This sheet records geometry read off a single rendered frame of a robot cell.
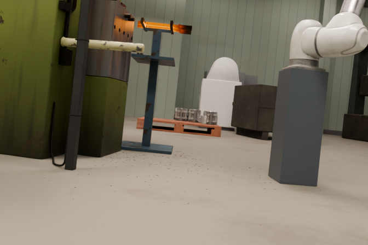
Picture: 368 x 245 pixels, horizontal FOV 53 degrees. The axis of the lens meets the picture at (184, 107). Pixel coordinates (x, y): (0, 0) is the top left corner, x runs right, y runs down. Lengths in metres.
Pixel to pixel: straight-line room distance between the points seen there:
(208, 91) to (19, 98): 4.54
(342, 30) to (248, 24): 7.67
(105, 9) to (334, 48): 1.27
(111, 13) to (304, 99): 1.18
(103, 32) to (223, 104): 4.29
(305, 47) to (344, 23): 0.22
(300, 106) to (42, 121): 1.32
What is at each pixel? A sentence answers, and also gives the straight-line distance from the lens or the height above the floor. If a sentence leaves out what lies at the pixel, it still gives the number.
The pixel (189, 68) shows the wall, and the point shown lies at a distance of 9.15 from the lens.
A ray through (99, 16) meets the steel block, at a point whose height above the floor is 0.82.
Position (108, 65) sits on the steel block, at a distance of 2.18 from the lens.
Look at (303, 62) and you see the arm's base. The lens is 2.04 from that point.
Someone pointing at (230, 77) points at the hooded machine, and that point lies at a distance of 6.35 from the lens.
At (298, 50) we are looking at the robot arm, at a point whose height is 0.70.
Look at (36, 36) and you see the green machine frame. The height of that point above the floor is 0.62.
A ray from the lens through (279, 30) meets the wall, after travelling 9.75.
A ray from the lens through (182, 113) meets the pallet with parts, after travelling 5.18.
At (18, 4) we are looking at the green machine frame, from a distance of 2.15.
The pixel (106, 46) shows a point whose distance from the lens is 1.95.
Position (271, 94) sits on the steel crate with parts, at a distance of 5.09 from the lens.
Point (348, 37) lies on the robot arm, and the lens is 1.94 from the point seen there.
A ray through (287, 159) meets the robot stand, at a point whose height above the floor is 0.13.
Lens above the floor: 0.35
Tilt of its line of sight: level
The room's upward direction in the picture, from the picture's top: 6 degrees clockwise
